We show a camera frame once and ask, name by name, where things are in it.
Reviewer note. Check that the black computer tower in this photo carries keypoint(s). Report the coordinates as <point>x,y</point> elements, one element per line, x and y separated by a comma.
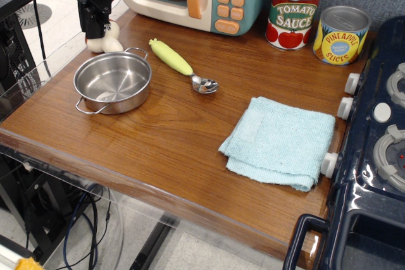
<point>18,69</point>

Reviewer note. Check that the pineapple slices can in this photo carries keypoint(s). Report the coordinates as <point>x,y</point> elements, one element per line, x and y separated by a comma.
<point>341,34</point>

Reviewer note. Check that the tomato sauce can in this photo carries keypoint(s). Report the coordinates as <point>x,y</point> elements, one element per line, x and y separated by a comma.
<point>290,22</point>

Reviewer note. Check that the dark blue toy stove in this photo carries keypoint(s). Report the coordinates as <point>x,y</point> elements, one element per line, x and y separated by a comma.
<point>364,226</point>

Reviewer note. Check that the white stove knob middle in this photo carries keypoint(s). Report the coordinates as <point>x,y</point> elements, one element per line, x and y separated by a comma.
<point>345,107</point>

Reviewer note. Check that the green handled metal spoon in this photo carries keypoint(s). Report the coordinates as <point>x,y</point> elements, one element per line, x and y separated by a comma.
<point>179,64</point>

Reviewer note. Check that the yellow object bottom left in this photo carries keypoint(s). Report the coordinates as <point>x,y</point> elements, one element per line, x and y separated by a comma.
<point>27,264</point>

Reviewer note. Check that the white stove knob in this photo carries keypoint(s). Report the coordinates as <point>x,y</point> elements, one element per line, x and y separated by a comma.
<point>328,164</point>
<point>345,107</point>
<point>352,83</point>

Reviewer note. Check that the light blue folded towel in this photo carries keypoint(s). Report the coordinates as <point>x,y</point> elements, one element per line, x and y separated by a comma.
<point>279,144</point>

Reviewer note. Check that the white brown plush mushroom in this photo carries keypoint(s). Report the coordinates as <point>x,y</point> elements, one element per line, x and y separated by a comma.
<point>109,43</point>

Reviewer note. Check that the white stove knob bottom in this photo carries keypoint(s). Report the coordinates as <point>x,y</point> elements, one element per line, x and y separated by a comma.
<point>328,164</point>

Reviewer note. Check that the stainless steel pot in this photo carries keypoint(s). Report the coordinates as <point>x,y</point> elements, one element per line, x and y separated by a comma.
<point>113,82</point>

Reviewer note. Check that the white stove knob top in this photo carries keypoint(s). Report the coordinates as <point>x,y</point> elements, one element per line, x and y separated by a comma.
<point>352,83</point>

